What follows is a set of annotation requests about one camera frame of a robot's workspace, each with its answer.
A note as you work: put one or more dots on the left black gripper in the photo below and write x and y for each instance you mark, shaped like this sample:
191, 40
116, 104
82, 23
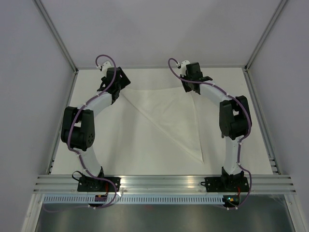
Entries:
124, 81

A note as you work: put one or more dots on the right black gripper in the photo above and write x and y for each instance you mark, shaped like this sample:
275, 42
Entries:
187, 88

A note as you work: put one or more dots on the white cloth napkin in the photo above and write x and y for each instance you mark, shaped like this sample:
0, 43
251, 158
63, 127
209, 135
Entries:
173, 112

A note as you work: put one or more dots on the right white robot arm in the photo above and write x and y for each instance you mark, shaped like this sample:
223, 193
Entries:
234, 114

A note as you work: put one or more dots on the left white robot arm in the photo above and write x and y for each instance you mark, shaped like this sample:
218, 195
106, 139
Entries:
78, 126

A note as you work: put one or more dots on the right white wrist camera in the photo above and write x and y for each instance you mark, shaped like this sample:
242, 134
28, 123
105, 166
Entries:
182, 66

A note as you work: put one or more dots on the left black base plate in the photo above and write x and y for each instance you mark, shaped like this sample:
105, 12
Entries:
88, 184

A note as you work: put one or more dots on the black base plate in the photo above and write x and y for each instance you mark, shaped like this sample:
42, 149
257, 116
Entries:
216, 184
88, 184

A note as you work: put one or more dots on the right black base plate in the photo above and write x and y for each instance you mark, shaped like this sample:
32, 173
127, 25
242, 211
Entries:
216, 184

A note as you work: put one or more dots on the white slotted cable duct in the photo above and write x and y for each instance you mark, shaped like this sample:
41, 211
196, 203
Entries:
136, 199

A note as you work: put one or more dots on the front aluminium rail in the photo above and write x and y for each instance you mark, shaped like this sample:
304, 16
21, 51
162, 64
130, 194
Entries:
165, 184

